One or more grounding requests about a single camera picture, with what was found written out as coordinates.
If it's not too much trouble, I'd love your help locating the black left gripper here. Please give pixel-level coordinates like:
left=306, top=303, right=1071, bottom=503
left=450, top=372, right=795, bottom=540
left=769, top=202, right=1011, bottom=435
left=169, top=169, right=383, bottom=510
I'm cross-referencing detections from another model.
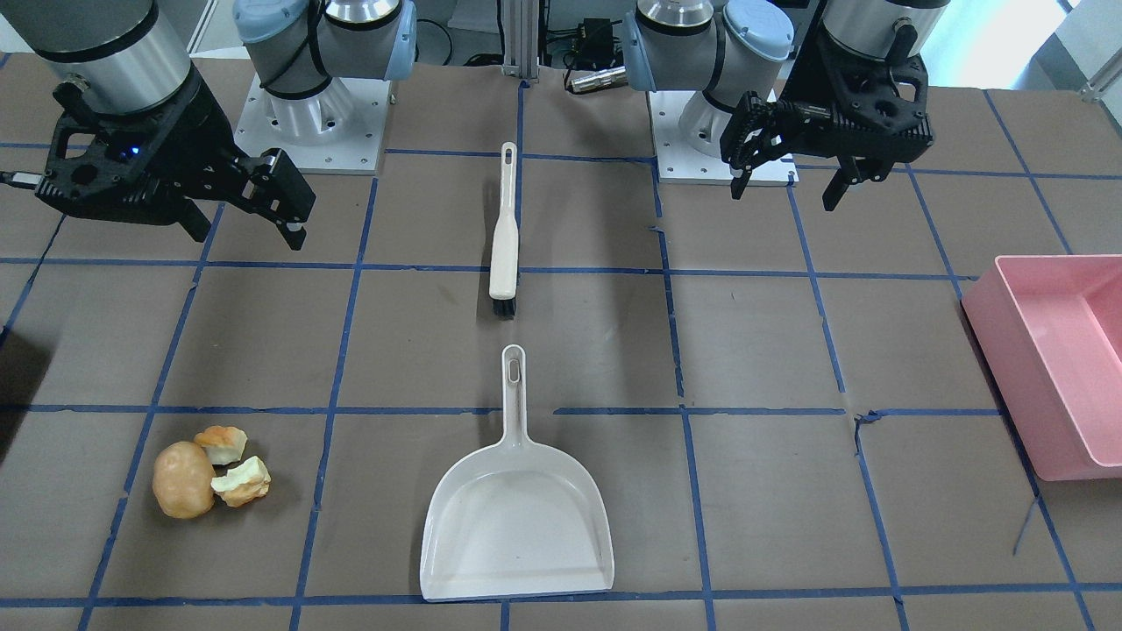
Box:
left=721, top=25, right=936, bottom=212

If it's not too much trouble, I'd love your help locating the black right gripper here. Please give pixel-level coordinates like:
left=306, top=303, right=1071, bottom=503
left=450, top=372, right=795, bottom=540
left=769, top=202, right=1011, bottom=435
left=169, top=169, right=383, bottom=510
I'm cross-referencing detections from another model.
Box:
left=33, top=68, right=316, bottom=252

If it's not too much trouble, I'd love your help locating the torn bread piece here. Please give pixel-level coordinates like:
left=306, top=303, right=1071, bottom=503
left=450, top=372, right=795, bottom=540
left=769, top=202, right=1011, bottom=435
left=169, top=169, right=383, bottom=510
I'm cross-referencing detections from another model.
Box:
left=209, top=456, right=272, bottom=507
left=193, top=426, right=248, bottom=467

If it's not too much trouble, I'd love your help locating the round brown bread roll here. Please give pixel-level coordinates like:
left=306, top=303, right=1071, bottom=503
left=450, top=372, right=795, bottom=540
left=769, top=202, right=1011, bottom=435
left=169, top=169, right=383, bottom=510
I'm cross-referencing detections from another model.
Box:
left=151, top=441, right=214, bottom=520

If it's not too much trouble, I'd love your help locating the cream hand brush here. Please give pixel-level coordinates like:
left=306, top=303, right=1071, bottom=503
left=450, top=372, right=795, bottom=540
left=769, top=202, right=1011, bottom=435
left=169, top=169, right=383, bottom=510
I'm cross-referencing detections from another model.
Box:
left=488, top=141, right=519, bottom=320

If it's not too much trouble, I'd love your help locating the white plastic dustpan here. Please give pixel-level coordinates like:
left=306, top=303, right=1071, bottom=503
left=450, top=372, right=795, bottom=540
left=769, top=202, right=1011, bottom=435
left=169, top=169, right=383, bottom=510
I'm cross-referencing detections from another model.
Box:
left=419, top=344, right=614, bottom=602

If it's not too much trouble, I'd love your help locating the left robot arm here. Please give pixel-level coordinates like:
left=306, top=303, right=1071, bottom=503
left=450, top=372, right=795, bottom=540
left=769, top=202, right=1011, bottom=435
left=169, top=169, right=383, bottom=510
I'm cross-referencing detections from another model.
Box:
left=620, top=1, right=948, bottom=211

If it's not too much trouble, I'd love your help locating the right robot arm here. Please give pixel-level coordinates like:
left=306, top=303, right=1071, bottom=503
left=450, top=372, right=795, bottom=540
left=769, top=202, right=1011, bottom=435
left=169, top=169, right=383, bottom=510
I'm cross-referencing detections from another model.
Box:
left=3, top=1, right=417, bottom=252

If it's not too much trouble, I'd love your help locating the pink plastic bin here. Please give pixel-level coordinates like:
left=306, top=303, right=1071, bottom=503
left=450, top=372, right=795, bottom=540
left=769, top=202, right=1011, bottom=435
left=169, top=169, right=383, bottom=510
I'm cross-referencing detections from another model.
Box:
left=962, top=254, right=1121, bottom=482

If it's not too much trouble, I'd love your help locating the silver cylindrical connector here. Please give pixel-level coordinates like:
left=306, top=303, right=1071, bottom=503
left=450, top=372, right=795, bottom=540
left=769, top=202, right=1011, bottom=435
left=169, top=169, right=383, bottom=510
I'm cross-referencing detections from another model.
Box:
left=565, top=67, right=628, bottom=95

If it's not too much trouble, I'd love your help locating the black power adapter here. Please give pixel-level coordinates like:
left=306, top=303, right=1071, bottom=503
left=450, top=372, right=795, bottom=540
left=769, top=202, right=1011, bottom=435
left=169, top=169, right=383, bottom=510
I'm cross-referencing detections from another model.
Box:
left=572, top=18, right=620, bottom=67

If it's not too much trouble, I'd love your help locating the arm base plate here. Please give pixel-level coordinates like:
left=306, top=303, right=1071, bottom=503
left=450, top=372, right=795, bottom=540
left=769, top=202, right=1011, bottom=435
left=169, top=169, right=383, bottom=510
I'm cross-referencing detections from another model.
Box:
left=233, top=77, right=395, bottom=176
left=647, top=89, right=799, bottom=188

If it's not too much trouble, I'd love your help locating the aluminium frame post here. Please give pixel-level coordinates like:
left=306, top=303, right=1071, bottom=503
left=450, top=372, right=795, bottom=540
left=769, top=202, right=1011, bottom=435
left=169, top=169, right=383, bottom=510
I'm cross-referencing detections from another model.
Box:
left=496, top=1, right=545, bottom=83

